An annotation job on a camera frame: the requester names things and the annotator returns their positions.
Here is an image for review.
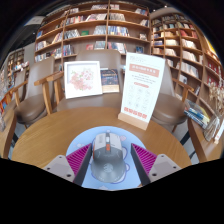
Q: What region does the grey computer mouse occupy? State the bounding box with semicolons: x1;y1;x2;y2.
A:
90;132;128;184

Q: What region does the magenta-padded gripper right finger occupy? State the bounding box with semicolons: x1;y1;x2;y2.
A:
130;143;183;187

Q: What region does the small white sign card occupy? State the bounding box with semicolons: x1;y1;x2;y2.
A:
214;119;224;145

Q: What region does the white hanging ceiling sign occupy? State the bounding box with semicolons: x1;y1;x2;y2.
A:
24;15;46;27

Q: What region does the white framed floral picture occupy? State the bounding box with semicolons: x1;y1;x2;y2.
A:
63;60;104;100

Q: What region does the dark cover book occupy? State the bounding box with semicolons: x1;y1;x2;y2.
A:
100;68;120;94

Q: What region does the small distant wooden bookshelf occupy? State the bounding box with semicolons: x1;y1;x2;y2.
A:
6;48;26;78

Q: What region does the white and red sign card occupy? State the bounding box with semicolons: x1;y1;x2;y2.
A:
117;52;166;131

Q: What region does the glass vase with beige flowers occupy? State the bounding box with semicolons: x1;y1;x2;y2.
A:
203;84;224;143

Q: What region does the stack of magazines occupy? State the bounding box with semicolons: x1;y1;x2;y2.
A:
184;101;211;129

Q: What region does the curved wooden bookshelf unit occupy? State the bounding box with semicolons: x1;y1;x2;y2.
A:
149;13;224;111

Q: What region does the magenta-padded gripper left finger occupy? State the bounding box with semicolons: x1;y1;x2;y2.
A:
42;143;93;187

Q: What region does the round light blue mouse pad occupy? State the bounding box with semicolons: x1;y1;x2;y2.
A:
64;125;148;191

